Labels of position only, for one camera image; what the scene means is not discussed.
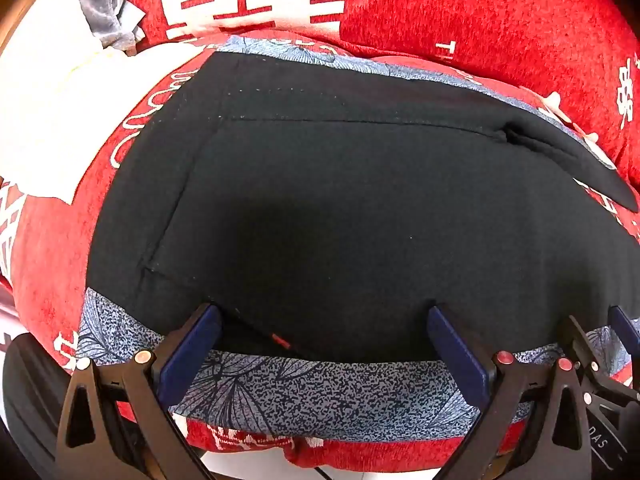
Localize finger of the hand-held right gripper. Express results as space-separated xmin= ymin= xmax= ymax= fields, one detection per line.
xmin=607 ymin=305 xmax=640 ymax=361
xmin=560 ymin=315 xmax=626 ymax=402

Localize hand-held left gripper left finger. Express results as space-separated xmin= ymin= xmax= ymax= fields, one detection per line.
xmin=55 ymin=302 xmax=223 ymax=480

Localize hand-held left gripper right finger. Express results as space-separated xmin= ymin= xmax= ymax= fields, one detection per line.
xmin=427 ymin=304 xmax=595 ymax=480

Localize black and blue patterned pants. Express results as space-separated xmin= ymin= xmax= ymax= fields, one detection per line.
xmin=75 ymin=35 xmax=640 ymax=443

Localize white cloth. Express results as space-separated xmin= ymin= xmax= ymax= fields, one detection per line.
xmin=0 ymin=0 xmax=201 ymax=206

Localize red printed blanket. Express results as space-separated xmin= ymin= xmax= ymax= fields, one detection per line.
xmin=0 ymin=0 xmax=640 ymax=476

